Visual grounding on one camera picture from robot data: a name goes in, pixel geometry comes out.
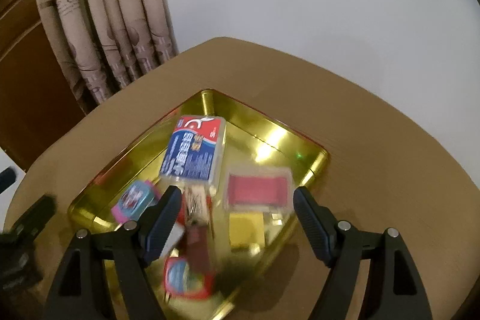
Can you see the beige patterned curtain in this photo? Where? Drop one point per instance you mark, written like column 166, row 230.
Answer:
column 103, row 46

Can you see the gold YSL lipstick case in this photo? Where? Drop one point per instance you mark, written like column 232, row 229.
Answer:
column 196, row 206

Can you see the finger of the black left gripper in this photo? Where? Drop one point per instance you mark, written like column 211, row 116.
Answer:
column 18, row 267

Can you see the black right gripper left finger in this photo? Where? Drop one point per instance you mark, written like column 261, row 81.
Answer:
column 80, row 289

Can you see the clear box with red pad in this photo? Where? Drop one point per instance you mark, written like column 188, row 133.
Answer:
column 253, row 188

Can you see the brown wooden door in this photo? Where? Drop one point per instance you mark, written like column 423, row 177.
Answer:
column 37, row 106

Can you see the red rectangular block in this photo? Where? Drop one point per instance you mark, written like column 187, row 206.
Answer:
column 201, row 262

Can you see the pink rectangular block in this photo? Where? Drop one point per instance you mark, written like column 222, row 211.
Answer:
column 119, row 215

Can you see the clear floss pick box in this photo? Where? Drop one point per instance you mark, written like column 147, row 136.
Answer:
column 195, row 152

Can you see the red yellow striped cube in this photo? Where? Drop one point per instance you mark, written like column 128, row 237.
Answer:
column 246, row 230

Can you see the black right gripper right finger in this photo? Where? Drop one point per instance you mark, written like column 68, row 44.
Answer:
column 394, row 289

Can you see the small blue round tin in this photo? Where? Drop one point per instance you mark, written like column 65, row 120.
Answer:
column 137, row 198

